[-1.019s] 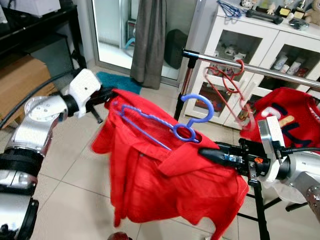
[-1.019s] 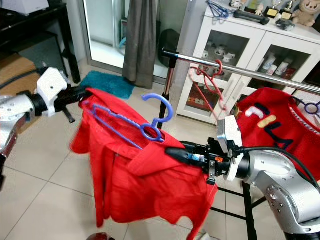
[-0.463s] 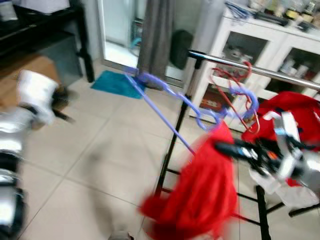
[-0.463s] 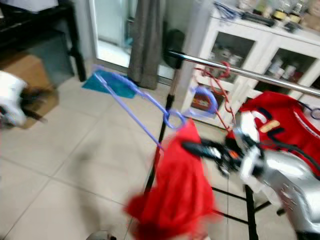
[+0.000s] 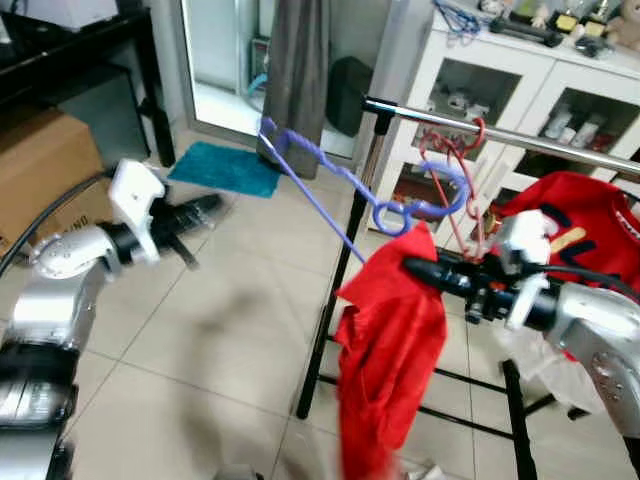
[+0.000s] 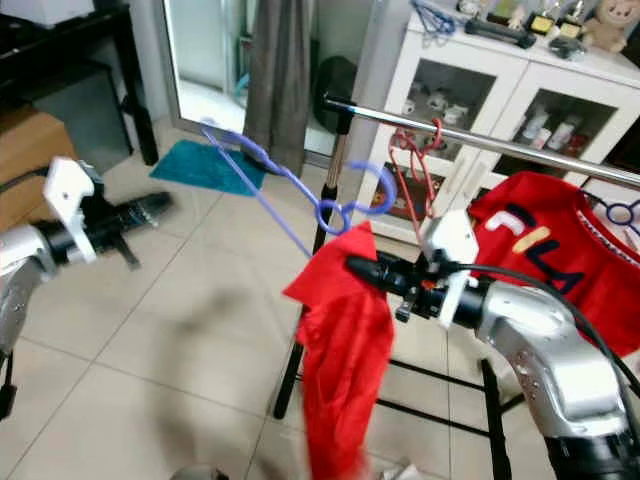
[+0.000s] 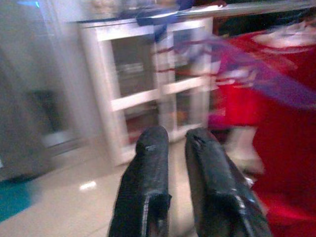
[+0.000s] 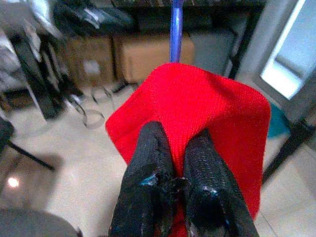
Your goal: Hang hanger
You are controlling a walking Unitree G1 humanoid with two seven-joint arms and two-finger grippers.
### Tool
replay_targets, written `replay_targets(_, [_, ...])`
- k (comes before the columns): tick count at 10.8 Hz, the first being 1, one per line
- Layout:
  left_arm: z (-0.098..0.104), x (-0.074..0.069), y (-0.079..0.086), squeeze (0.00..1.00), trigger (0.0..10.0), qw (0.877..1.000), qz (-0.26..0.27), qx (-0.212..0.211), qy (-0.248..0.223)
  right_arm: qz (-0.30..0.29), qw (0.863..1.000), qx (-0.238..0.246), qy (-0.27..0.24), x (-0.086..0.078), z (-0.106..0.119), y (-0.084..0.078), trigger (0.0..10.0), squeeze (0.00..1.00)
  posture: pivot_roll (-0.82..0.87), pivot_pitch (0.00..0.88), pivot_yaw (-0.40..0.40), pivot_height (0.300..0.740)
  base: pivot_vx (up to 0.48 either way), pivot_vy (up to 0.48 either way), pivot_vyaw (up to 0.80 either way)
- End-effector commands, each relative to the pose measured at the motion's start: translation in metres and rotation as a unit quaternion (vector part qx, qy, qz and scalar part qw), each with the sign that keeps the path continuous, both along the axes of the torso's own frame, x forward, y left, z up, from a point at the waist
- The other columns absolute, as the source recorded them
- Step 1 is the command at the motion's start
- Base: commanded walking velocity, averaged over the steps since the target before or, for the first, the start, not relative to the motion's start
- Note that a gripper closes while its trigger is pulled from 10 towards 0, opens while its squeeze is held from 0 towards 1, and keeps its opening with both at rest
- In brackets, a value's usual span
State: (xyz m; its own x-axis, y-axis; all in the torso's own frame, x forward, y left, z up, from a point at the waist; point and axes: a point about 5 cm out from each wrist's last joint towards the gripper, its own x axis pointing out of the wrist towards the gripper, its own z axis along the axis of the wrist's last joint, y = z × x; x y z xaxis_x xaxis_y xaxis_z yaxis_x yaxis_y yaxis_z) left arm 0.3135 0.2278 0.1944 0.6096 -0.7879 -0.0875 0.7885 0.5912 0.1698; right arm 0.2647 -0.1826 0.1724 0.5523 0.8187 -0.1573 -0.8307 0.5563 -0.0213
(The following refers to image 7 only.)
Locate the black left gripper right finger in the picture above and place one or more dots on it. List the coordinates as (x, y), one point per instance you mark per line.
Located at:
(212, 177)

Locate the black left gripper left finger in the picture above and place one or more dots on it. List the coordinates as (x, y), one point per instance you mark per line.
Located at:
(148, 172)

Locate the purple clothes hanger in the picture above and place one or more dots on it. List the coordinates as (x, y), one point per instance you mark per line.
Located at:
(284, 86)

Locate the white open shelf cabinet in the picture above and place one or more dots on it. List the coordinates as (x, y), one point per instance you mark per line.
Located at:
(133, 97)

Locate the red garment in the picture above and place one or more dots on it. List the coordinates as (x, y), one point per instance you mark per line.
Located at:
(284, 148)

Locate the teal floor mat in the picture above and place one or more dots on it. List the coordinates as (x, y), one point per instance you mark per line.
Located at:
(12, 200)

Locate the grey refrigerator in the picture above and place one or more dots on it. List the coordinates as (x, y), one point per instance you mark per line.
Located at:
(19, 111)

